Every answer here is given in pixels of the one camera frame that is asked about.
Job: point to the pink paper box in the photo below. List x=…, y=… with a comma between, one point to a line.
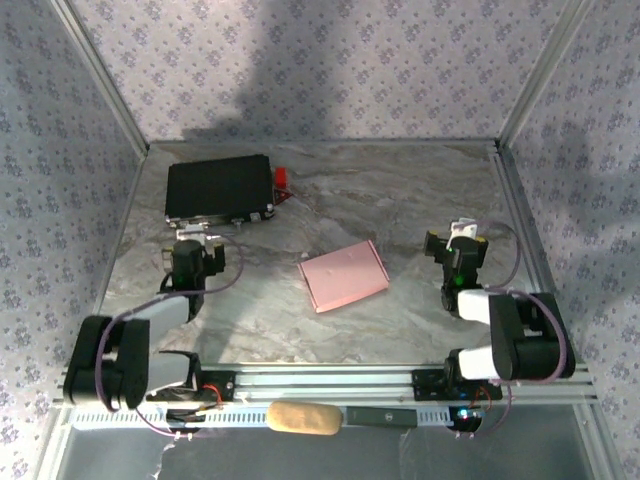
x=345, y=275

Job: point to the black carrying case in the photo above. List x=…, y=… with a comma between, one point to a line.
x=220, y=185

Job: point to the red triangular piece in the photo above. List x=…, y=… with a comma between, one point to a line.
x=283, y=196

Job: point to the red block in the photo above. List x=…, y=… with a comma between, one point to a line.
x=281, y=176

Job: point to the black flat bar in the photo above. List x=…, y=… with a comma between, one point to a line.
x=380, y=416

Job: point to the tan foam pad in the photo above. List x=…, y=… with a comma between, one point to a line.
x=305, y=417

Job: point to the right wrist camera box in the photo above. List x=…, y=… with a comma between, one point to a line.
x=462, y=229

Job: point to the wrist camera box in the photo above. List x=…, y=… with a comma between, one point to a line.
x=192, y=232
x=462, y=229

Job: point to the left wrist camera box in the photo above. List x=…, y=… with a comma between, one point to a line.
x=192, y=232

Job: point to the aluminium side rail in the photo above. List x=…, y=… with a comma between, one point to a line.
x=520, y=215

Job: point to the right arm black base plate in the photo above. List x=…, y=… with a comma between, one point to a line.
x=425, y=385

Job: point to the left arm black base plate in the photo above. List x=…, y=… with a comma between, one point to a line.
x=220, y=387

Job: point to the wide aluminium base rail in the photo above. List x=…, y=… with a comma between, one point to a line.
x=325, y=385

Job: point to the aluminium frame post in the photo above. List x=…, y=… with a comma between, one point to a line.
x=100, y=75
x=545, y=75

